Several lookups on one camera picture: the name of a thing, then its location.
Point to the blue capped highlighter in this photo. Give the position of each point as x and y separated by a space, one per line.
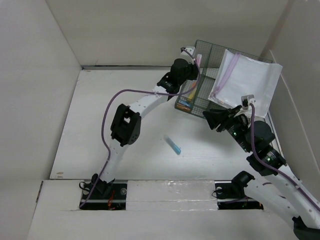
184 103

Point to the green wire mesh organizer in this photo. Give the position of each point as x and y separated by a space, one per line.
212 55

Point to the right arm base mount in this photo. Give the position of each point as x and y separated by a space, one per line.
230 194

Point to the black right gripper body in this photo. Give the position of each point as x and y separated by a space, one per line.
232 112

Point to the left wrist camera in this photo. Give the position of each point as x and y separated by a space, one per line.
188 52

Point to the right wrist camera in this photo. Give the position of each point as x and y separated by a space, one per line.
247 100

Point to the pink purple highlighter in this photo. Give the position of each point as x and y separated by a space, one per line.
199 59

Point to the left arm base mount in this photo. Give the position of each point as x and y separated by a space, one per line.
110 196

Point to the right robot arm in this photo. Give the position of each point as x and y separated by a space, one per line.
282 192

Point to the yellow highlighter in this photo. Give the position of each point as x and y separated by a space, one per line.
192 95

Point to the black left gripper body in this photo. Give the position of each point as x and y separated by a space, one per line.
191 71

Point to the clear purple zipper pouch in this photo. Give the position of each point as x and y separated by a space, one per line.
240 76

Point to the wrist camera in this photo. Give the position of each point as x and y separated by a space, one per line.
188 52
247 100

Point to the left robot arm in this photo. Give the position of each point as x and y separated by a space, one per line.
126 124

